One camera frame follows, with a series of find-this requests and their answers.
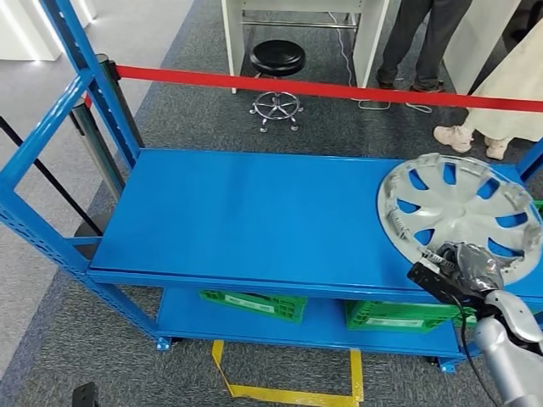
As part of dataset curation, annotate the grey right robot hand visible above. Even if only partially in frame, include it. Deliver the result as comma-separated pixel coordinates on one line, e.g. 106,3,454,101
437,241,506,298

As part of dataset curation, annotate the silver wheel hubcap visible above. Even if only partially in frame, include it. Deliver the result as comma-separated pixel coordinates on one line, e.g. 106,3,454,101
377,153,543,287

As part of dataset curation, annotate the blue metal shelf rack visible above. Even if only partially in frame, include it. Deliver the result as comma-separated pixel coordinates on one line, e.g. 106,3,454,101
0,0,543,375

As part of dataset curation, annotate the person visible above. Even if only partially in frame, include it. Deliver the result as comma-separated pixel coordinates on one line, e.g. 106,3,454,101
375,0,474,94
432,20,543,162

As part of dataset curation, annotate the white cabinet panel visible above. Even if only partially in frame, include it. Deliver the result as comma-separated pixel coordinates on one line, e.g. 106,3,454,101
443,0,521,96

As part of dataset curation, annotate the yellow floor tape square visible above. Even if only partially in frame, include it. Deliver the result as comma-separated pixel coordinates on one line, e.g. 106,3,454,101
211,339,365,407

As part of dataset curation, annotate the red barrier belt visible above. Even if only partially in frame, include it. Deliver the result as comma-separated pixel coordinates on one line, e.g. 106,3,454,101
84,63,543,114

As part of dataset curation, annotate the black round stool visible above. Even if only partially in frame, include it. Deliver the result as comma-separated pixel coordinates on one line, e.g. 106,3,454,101
248,39,307,134

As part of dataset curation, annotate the white desk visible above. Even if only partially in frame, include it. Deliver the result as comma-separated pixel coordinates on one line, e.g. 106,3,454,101
221,0,390,95

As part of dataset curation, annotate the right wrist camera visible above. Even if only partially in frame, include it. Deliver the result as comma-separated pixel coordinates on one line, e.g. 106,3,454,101
406,259,482,310

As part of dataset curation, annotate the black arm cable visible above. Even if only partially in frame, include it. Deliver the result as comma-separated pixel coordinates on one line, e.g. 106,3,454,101
450,293,501,407

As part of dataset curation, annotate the white floor cable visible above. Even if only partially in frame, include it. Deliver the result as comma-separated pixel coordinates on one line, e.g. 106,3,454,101
329,11,434,114

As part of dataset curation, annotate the dark stanchion post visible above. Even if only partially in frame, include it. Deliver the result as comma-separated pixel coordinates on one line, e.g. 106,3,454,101
95,53,146,150

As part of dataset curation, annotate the chrome stanchion post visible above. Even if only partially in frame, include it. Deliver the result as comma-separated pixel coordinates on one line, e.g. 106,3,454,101
69,98,127,204

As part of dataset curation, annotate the thin black stanchion post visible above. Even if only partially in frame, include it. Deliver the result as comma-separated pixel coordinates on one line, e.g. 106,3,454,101
0,114,107,261

